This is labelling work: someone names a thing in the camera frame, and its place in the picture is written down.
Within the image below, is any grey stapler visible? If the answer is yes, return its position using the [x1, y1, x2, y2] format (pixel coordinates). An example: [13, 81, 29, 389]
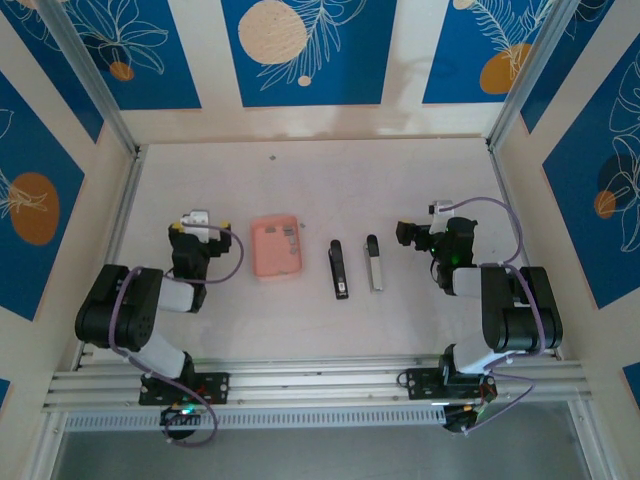
[362, 233, 386, 294]

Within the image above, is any pink plastic tray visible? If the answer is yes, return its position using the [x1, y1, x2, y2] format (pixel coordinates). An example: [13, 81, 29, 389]
[249, 213, 306, 286]

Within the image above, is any black stapler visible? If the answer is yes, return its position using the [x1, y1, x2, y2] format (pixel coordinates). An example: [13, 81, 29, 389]
[327, 238, 351, 302]

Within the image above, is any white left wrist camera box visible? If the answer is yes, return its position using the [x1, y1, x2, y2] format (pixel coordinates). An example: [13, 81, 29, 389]
[178, 208, 211, 241]

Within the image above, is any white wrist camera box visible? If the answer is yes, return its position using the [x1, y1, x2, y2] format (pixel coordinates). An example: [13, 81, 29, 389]
[178, 208, 211, 241]
[428, 199, 455, 235]

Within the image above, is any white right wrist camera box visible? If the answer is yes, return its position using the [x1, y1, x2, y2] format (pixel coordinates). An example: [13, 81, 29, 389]
[428, 199, 455, 235]

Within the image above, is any aluminium side rail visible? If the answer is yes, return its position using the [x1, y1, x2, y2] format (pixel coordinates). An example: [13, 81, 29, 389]
[485, 142, 564, 361]
[74, 144, 147, 371]

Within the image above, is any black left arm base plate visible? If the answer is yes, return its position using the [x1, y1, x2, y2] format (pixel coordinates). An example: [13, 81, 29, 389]
[138, 372, 231, 406]

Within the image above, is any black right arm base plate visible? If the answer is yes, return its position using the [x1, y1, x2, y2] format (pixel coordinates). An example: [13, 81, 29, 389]
[404, 367, 499, 401]

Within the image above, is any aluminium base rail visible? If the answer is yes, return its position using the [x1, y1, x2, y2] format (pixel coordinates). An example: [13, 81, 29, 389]
[42, 353, 594, 412]

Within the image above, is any aluminium frame post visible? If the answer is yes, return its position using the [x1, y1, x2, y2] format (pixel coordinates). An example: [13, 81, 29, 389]
[485, 0, 576, 151]
[35, 0, 141, 156]

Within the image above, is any grey slotted cable duct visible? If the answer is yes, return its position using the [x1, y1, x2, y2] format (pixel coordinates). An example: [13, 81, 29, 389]
[63, 407, 447, 432]

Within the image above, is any aluminium frame bar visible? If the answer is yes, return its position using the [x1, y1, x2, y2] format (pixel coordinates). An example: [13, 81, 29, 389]
[27, 412, 69, 480]
[567, 399, 611, 480]

